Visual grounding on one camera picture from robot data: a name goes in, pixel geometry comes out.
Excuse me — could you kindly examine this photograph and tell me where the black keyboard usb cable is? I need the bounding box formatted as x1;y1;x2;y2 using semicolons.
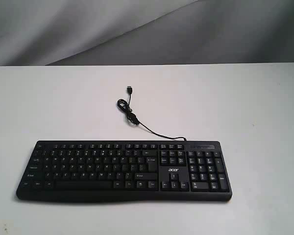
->
116;85;188;142

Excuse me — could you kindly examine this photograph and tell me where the black acer keyboard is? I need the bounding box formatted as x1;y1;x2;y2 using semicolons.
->
16;140;232;203

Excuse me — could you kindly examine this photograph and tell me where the grey backdrop cloth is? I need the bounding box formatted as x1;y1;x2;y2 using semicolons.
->
0;0;294;66

